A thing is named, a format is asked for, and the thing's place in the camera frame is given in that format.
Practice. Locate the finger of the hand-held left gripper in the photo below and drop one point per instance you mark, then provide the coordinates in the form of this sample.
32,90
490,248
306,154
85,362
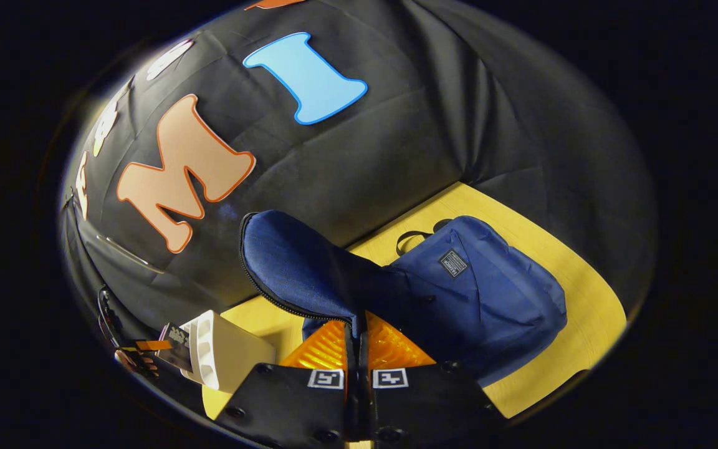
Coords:
153,345

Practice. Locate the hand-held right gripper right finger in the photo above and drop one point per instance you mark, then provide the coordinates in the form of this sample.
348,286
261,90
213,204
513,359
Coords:
421,405

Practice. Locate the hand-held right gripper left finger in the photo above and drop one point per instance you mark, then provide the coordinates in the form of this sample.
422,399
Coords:
296,405

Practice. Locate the white plastic bookshelf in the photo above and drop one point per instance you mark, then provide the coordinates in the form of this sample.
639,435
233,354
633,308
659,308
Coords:
234,362

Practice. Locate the blue schoolbag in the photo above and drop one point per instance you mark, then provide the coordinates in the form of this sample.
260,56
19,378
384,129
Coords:
490,299

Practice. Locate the black backdrop cloth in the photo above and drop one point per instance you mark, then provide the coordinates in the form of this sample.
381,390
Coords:
396,156

